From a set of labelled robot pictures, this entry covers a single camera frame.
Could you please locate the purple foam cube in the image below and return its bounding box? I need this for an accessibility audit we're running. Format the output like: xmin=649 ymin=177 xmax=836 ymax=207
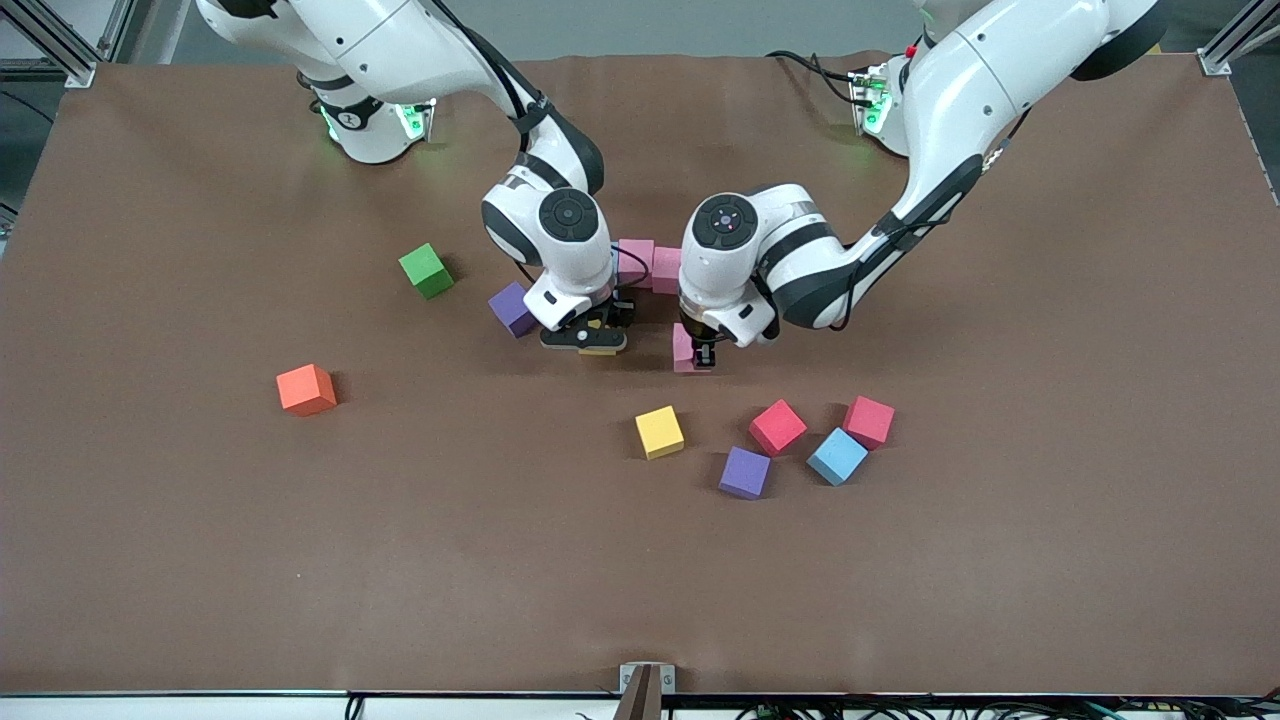
xmin=488 ymin=281 xmax=537 ymax=339
xmin=717 ymin=445 xmax=773 ymax=500

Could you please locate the red foam cube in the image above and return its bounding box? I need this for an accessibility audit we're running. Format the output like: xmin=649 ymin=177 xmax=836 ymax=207
xmin=843 ymin=395 xmax=898 ymax=451
xmin=748 ymin=398 xmax=809 ymax=457

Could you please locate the arm base box green light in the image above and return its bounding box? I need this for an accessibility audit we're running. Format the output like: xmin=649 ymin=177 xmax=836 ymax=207
xmin=848 ymin=65 xmax=893 ymax=136
xmin=395 ymin=98 xmax=439 ymax=143

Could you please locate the green foam cube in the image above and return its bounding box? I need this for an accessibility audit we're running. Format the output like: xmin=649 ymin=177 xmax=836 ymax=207
xmin=398 ymin=242 xmax=456 ymax=301

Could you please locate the brown paper table cover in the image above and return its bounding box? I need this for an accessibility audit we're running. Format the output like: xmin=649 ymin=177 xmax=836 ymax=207
xmin=0 ymin=52 xmax=1280 ymax=696

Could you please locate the orange foam cube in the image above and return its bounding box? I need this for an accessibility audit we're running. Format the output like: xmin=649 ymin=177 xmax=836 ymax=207
xmin=276 ymin=363 xmax=338 ymax=417

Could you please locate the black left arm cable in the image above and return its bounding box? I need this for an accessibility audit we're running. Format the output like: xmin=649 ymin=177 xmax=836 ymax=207
xmin=828 ymin=105 xmax=1033 ymax=333

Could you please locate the black base cable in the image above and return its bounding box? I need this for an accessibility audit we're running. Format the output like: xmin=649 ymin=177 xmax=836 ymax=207
xmin=766 ymin=48 xmax=863 ymax=106

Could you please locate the grey metal mounting bracket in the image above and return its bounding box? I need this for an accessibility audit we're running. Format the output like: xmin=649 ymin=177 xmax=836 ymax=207
xmin=618 ymin=662 xmax=677 ymax=720

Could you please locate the black cable bundle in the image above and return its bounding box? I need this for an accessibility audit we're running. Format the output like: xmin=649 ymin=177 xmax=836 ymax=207
xmin=735 ymin=695 xmax=1280 ymax=720

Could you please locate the aluminium frame post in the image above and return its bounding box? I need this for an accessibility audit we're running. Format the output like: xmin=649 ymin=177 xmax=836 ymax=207
xmin=1198 ymin=0 xmax=1280 ymax=77
xmin=0 ymin=0 xmax=136 ymax=89

